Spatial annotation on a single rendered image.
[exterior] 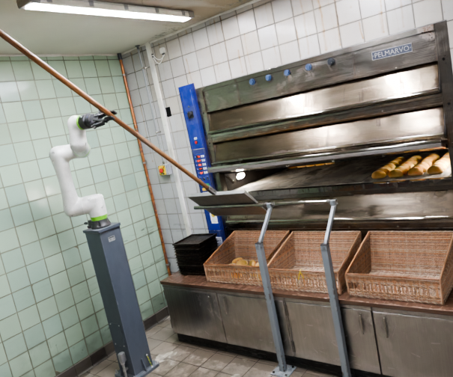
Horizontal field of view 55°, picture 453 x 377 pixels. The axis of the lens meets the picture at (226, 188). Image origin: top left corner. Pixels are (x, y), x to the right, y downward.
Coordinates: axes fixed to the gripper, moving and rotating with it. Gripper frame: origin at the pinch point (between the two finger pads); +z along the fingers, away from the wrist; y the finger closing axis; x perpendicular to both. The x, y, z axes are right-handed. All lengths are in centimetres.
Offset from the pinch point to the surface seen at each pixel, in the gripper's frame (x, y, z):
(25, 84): 9, -45, -121
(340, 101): -103, -66, 88
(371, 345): -159, 80, 107
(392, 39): -83, -90, 127
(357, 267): -151, 34, 96
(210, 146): -116, -54, -32
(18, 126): -1, -12, -121
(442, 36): -87, -87, 154
